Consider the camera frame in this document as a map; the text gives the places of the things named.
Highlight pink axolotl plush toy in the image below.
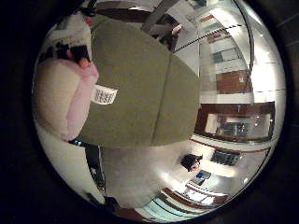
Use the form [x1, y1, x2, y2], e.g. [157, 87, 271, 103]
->
[32, 56, 120, 143]

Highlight olive green table mat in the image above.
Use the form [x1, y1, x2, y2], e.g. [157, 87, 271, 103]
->
[77, 19, 201, 147]

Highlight brown framed cabinet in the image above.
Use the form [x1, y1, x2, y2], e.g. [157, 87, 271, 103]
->
[193, 101, 277, 145]

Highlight dark keyboard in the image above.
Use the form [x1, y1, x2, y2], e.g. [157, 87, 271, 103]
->
[210, 148, 242, 167]

